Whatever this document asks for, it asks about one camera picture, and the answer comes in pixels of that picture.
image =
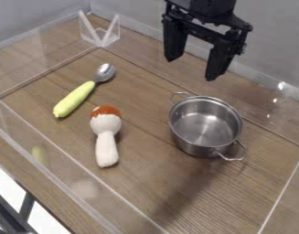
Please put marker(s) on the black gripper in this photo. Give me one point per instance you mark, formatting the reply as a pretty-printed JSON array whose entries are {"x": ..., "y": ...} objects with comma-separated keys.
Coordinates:
[{"x": 211, "y": 20}]

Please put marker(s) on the plush mushroom toy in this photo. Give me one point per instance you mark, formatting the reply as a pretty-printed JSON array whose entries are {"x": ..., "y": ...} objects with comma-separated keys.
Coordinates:
[{"x": 106, "y": 124}]

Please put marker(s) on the dark metal table leg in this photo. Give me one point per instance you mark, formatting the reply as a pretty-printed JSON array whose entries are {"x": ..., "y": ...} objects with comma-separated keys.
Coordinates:
[{"x": 14, "y": 221}]

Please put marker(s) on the spoon with yellow-green handle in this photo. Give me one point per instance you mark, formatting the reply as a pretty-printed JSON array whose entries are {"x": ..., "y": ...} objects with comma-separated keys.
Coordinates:
[{"x": 77, "y": 96}]

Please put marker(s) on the silver pot with handles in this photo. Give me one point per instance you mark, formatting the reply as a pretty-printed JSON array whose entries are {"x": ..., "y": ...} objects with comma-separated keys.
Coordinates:
[{"x": 207, "y": 126}]

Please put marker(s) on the clear acrylic enclosure wall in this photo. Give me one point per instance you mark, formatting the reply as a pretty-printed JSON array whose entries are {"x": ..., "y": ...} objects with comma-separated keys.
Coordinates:
[{"x": 158, "y": 191}]

